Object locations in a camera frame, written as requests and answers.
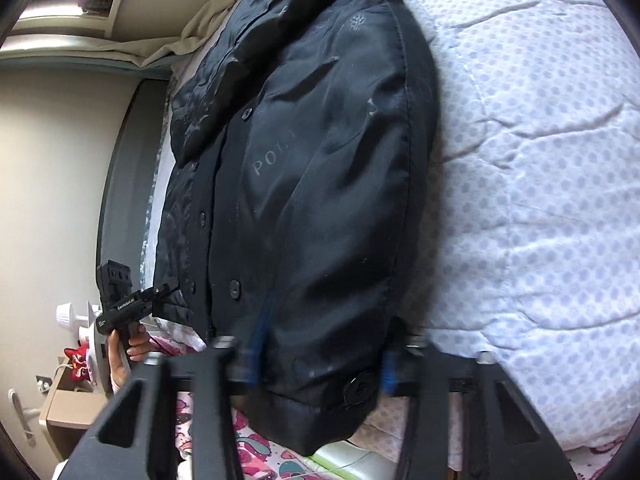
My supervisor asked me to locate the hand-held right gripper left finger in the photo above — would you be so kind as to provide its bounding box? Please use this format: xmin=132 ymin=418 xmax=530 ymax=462
xmin=60 ymin=302 xmax=273 ymax=480

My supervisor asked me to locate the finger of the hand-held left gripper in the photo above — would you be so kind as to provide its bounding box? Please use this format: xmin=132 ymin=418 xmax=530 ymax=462
xmin=150 ymin=277 xmax=180 ymax=306

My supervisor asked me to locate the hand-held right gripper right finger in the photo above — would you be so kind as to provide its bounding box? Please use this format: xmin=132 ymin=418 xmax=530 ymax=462
xmin=377 ymin=332 xmax=581 ymax=480

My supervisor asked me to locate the black printed coat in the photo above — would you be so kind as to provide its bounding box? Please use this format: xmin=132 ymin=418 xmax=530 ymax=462
xmin=152 ymin=0 xmax=443 ymax=458

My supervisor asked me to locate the person's left hand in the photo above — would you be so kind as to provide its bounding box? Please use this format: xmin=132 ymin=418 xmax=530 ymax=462
xmin=107 ymin=324 xmax=153 ymax=393

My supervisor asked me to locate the white round appliance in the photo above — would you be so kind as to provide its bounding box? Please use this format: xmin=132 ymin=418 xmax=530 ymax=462
xmin=79 ymin=300 xmax=113 ymax=392

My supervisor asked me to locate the pink printed sheet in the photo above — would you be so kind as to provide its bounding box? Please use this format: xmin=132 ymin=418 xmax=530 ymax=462
xmin=150 ymin=335 xmax=311 ymax=480

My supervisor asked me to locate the red figure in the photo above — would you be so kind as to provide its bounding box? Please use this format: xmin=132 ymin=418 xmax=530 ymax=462
xmin=65 ymin=345 xmax=92 ymax=382

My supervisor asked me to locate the light green item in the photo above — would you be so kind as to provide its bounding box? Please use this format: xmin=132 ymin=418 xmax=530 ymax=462
xmin=310 ymin=440 xmax=398 ymax=480

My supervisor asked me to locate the grey bed headboard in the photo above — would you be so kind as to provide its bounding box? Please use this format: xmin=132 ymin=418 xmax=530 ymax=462
xmin=97 ymin=80 xmax=173 ymax=301

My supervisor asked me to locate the wooden nightstand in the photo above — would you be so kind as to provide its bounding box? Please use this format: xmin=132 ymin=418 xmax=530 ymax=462
xmin=39 ymin=355 xmax=123 ymax=461

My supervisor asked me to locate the white quilted bed cover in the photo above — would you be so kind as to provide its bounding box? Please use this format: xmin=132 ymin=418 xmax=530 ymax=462
xmin=375 ymin=0 xmax=640 ymax=461

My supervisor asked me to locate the white door handle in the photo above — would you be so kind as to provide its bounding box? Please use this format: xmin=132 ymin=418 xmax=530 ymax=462
xmin=7 ymin=387 xmax=41 ymax=443

